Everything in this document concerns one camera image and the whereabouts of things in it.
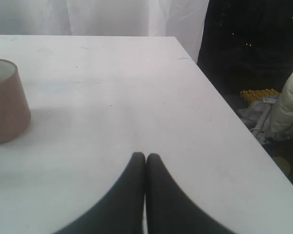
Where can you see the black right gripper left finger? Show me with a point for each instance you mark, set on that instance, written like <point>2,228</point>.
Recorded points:
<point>120,210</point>

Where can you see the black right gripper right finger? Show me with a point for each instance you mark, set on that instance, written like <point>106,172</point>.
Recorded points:
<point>169,210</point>

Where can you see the pink ceramic mug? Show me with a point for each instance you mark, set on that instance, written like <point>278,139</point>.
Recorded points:
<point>15,115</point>

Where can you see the yellow knitted cloth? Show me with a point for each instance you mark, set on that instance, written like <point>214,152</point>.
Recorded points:
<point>253,95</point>

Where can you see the white padded jacket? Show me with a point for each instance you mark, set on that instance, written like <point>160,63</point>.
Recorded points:
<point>281,117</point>

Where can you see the white backdrop curtain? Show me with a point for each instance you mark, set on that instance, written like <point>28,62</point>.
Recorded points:
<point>182,19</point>

